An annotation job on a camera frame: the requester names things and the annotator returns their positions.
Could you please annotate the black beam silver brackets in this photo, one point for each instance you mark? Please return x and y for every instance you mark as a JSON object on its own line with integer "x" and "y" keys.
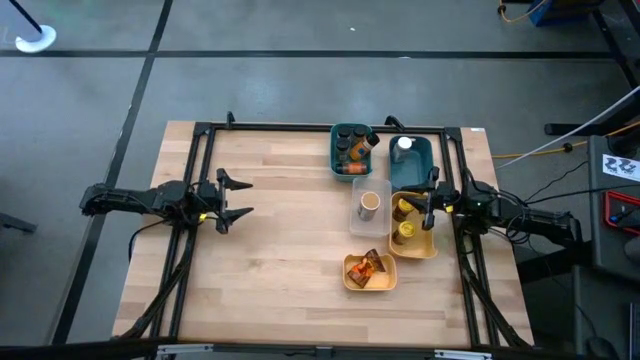
{"x": 100, "y": 350}

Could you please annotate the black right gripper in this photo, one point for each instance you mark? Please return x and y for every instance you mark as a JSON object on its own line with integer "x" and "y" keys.
{"x": 446, "y": 201}

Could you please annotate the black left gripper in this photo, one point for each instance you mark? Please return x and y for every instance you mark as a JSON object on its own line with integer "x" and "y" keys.
{"x": 202, "y": 202}

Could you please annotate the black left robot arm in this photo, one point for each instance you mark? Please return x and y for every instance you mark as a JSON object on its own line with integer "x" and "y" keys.
{"x": 130, "y": 199}

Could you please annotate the grey label spice jar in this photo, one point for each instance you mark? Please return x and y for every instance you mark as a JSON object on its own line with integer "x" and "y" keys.
{"x": 369, "y": 202}

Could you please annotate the red spice jar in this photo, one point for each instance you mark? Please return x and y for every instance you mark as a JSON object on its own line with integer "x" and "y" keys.
{"x": 352, "y": 169}

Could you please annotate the white base stanchion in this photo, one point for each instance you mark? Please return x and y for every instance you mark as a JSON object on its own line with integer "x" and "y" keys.
{"x": 36, "y": 40}

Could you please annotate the black table frame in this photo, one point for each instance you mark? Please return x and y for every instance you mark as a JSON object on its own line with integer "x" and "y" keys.
{"x": 275, "y": 126}

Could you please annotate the tall orange spice jar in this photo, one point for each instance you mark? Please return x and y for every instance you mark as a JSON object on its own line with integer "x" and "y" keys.
{"x": 362, "y": 149}

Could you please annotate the black clamp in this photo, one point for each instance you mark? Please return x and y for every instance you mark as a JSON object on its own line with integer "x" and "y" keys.
{"x": 395, "y": 123}
{"x": 230, "y": 121}

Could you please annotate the gold lid spice jar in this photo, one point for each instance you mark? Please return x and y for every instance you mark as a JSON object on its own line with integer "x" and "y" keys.
{"x": 404, "y": 207}
{"x": 406, "y": 231}

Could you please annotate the brown spice packet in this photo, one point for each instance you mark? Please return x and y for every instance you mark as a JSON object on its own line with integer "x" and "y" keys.
{"x": 375, "y": 260}

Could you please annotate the blue box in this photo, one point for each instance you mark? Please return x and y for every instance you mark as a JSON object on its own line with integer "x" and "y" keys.
{"x": 550, "y": 12}

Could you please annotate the grey cart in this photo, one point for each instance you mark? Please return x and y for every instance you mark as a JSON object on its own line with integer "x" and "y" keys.
{"x": 615, "y": 250}

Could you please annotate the small yellow plastic bin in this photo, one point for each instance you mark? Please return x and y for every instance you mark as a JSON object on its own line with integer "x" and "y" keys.
{"x": 385, "y": 282}

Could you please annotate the red tray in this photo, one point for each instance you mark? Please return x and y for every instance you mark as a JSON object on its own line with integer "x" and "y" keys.
{"x": 612, "y": 215}

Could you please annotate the white number label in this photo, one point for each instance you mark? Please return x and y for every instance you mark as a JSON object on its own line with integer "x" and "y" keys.
{"x": 620, "y": 167}

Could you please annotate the orange spice packet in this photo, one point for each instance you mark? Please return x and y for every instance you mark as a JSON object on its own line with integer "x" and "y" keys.
{"x": 359, "y": 272}

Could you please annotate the clear plastic bin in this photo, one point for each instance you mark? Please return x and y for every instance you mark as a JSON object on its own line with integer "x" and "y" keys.
{"x": 370, "y": 227}

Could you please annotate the large yellow plastic bin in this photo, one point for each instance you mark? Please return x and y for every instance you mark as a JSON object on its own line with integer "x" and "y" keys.
{"x": 422, "y": 245}

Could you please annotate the teal plastic bin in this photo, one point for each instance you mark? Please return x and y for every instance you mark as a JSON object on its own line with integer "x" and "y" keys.
{"x": 410, "y": 170}
{"x": 334, "y": 165}

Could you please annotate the black lid spice jar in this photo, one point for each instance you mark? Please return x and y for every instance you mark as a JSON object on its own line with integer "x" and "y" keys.
{"x": 342, "y": 146}

